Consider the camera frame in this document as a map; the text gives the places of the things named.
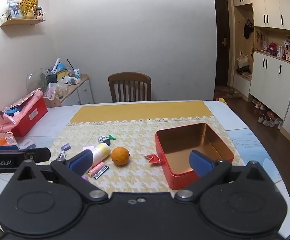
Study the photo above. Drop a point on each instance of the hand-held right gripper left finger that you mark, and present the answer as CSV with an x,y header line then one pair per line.
x,y
81,161

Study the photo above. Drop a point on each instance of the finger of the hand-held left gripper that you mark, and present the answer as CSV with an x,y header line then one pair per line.
x,y
4,147
37,155

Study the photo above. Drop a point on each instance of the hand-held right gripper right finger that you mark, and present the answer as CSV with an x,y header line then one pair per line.
x,y
201,163

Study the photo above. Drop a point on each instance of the pink sticky note pad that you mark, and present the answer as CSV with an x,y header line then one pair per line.
x,y
87,148

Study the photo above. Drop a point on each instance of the pink tube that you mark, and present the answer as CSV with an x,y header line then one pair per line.
x,y
97,168

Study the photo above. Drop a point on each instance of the purple eraser block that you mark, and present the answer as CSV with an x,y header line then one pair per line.
x,y
65,147

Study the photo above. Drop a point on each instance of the white yellow bottle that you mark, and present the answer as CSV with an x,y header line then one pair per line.
x,y
102,152

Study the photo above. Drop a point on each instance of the red tin box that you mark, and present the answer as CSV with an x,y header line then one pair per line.
x,y
185,140

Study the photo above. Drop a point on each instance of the small round labelled bottle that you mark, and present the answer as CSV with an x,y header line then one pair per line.
x,y
102,138

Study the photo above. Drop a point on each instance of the orange mandarin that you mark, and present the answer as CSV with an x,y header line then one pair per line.
x,y
120,155

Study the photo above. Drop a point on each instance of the green plastic pawn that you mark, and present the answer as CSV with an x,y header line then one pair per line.
x,y
112,137

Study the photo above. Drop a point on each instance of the red candy packet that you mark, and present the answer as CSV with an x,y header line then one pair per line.
x,y
153,158

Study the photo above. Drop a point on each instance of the orange packet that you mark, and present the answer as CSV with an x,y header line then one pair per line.
x,y
4,141

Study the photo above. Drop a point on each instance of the small metal tool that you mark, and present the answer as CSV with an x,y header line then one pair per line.
x,y
60,157

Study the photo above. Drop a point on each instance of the black silver strip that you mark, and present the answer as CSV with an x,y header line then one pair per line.
x,y
101,173

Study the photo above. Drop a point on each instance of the pink printed bag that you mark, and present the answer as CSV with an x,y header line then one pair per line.
x,y
2,122

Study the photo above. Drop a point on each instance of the red storage box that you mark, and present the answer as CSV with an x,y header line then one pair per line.
x,y
29,120

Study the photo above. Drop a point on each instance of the blue item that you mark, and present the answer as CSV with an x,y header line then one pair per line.
x,y
12,110

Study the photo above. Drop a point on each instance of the yellow floor toy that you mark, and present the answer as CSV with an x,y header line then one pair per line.
x,y
222,101

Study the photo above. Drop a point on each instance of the clear plastic bag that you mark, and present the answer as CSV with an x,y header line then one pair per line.
x,y
57,90

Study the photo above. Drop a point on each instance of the white sideboard with drawers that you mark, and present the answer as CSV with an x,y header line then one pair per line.
x,y
81,92

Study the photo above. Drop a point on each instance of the clear glass dome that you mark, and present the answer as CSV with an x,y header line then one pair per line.
x,y
32,81

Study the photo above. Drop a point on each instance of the yellow patterned table mat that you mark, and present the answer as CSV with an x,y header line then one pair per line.
x,y
135,112

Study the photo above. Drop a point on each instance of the patterned doormat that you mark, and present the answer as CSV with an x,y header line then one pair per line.
x,y
223,90

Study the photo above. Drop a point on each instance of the row of shoes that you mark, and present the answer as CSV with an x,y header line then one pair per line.
x,y
266,120

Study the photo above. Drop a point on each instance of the small blue white carton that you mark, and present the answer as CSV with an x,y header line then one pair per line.
x,y
76,73

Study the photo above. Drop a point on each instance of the brown wooden chair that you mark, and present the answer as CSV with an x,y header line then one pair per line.
x,y
130,77

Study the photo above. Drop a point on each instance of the beige tote bag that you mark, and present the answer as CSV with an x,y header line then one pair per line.
x,y
242,61

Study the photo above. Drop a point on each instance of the dark wooden door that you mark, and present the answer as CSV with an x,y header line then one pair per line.
x,y
221,45

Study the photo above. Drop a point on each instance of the red shelf item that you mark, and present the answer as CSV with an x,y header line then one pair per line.
x,y
272,47

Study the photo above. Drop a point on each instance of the group of shelf knick-knacks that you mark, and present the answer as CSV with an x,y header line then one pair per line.
x,y
285,50

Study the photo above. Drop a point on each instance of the black hanging bag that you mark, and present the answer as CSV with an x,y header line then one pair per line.
x,y
248,28

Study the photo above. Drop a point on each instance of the gold ornament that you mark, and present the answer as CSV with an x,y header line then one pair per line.
x,y
29,6

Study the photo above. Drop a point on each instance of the wooden wall shelf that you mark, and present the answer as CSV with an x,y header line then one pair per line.
x,y
22,22

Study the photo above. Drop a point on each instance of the small photo frame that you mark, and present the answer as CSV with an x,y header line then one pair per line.
x,y
14,9

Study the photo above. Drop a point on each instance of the white wall cabinet unit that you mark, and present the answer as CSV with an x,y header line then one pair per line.
x,y
270,5

